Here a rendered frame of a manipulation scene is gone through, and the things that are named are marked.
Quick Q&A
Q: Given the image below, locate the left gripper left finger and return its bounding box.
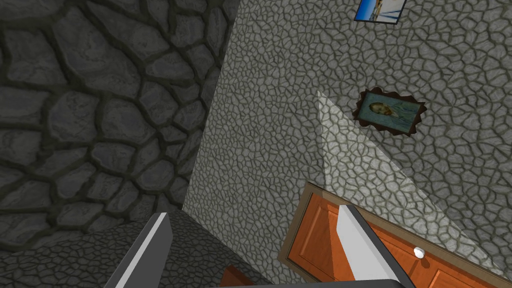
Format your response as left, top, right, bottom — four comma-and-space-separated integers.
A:
103, 212, 174, 288

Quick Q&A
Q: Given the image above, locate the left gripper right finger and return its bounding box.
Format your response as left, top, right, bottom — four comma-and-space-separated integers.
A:
336, 203, 417, 288

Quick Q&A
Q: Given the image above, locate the orange wooden door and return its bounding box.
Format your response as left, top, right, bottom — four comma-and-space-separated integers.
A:
287, 192, 506, 288

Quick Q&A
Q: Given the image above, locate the blue framed picture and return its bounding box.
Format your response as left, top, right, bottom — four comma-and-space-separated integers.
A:
353, 0, 408, 26

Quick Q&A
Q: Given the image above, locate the dark framed portrait picture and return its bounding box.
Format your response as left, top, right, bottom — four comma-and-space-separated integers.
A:
351, 86, 427, 138

